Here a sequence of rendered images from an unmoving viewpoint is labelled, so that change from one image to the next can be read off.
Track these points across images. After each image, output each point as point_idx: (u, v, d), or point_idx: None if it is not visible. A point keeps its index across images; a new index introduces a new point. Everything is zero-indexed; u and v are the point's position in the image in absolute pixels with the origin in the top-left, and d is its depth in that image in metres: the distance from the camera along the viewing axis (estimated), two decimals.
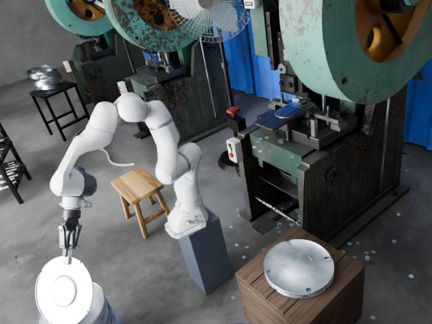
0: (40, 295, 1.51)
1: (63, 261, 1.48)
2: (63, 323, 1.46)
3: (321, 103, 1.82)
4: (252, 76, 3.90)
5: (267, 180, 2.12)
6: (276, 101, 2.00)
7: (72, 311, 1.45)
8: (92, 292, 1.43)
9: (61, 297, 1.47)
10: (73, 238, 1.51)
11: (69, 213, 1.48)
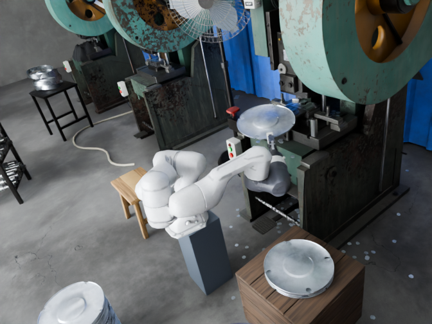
0: (288, 113, 1.75)
1: (271, 133, 1.63)
2: (259, 107, 1.83)
3: (321, 103, 1.82)
4: (252, 76, 3.90)
5: None
6: (276, 101, 2.00)
7: (253, 114, 1.80)
8: (237, 126, 1.73)
9: (265, 116, 1.75)
10: (269, 149, 1.57)
11: (270, 154, 1.45)
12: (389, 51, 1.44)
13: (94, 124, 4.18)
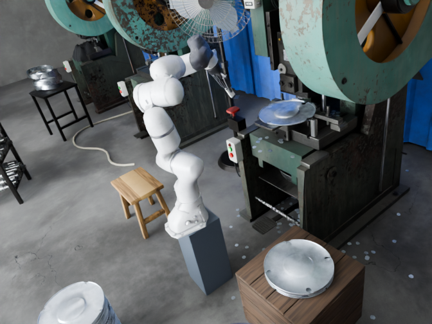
0: (312, 110, 1.77)
1: (231, 95, 1.96)
2: (291, 101, 1.90)
3: (321, 103, 1.82)
4: (252, 76, 3.90)
5: (267, 180, 2.12)
6: (276, 101, 2.00)
7: (281, 105, 1.88)
8: (260, 111, 1.85)
9: (288, 108, 1.81)
10: None
11: (218, 65, 1.81)
12: None
13: (94, 124, 4.18)
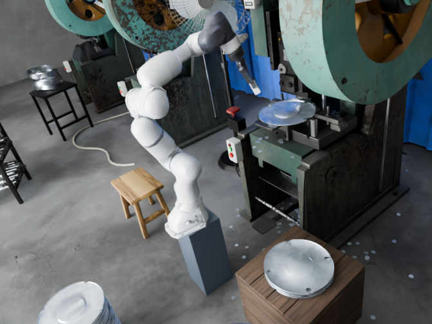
0: (287, 102, 1.90)
1: (254, 92, 1.66)
2: (261, 112, 1.85)
3: (321, 103, 1.82)
4: (252, 76, 3.90)
5: (267, 180, 2.12)
6: (276, 101, 2.00)
7: (269, 116, 1.80)
8: (280, 125, 1.69)
9: (281, 110, 1.81)
10: (249, 71, 1.62)
11: (237, 54, 1.53)
12: None
13: (94, 124, 4.18)
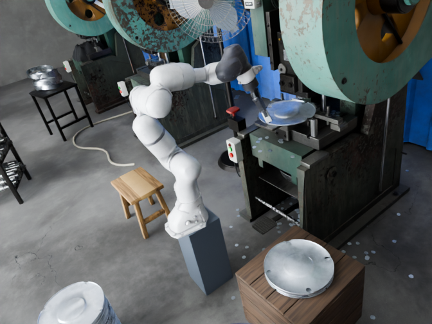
0: (262, 114, 1.83)
1: (266, 120, 1.73)
2: (281, 124, 1.70)
3: (321, 103, 1.82)
4: None
5: (267, 180, 2.12)
6: (276, 101, 2.00)
7: (292, 119, 1.72)
8: (315, 111, 1.74)
9: (283, 114, 1.78)
10: (261, 100, 1.69)
11: (252, 85, 1.60)
12: None
13: (94, 124, 4.18)
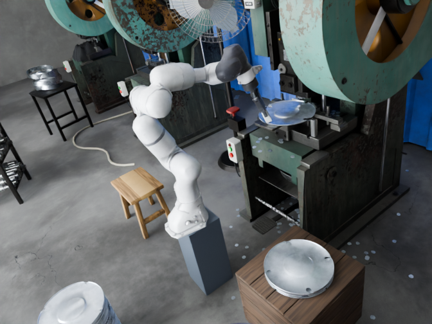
0: (286, 123, 1.70)
1: (266, 120, 1.73)
2: (312, 112, 1.75)
3: (321, 103, 1.82)
4: None
5: (267, 180, 2.12)
6: (276, 101, 2.00)
7: (304, 108, 1.80)
8: (292, 99, 1.90)
9: (291, 112, 1.78)
10: (261, 100, 1.69)
11: (252, 85, 1.60)
12: None
13: (94, 124, 4.18)
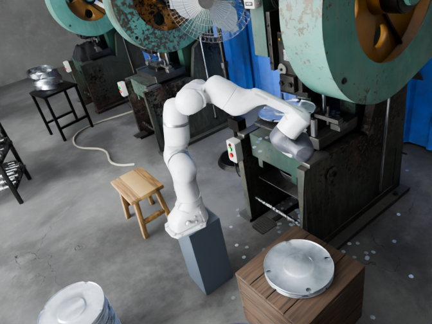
0: None
1: None
2: (312, 107, 1.77)
3: (321, 103, 1.82)
4: (252, 76, 3.90)
5: (267, 180, 2.12)
6: None
7: (301, 105, 1.82)
8: (285, 100, 1.92)
9: None
10: None
11: None
12: (393, 47, 1.45)
13: (94, 124, 4.18)
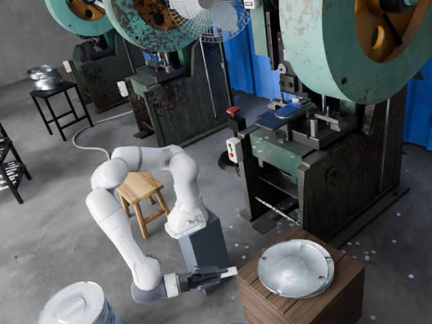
0: (263, 275, 1.45)
1: (233, 271, 1.40)
2: (299, 294, 1.35)
3: (321, 103, 1.82)
4: (252, 76, 3.90)
5: (267, 180, 2.12)
6: (276, 101, 2.00)
7: (306, 282, 1.39)
8: (326, 262, 1.44)
9: (291, 272, 1.43)
10: None
11: (181, 273, 1.38)
12: (389, 51, 1.44)
13: (94, 124, 4.18)
